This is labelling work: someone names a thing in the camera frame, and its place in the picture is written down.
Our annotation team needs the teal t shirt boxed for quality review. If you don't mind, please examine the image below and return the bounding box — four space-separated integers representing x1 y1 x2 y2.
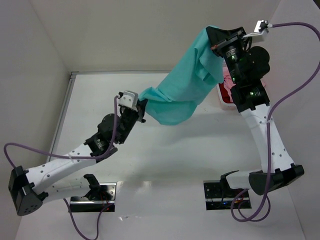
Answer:
138 28 224 126

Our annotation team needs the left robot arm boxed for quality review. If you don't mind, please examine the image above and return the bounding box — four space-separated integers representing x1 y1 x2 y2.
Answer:
8 99 148 216

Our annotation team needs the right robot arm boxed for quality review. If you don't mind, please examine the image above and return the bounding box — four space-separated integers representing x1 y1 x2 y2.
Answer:
205 26 305 196

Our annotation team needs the pink t shirt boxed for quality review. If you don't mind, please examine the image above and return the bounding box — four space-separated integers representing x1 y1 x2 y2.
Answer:
222 64 235 95

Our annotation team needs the red t shirt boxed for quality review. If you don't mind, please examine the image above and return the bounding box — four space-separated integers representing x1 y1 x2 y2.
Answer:
217 83 234 106

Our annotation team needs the white plastic basket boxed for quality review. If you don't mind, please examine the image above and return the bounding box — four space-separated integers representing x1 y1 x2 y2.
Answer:
216 83 237 111

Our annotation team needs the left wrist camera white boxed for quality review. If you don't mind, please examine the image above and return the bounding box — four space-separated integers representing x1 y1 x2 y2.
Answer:
118 90 139 111

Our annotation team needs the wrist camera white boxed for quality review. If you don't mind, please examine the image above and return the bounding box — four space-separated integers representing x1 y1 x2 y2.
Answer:
118 90 139 111
242 20 273 44

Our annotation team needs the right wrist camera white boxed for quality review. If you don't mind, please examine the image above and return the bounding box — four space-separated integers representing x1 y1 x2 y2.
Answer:
242 20 273 44

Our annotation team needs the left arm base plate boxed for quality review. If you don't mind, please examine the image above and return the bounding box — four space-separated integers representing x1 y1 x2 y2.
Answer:
69 182 117 213

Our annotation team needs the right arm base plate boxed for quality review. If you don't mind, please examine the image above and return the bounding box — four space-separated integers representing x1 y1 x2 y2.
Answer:
203 180 252 211

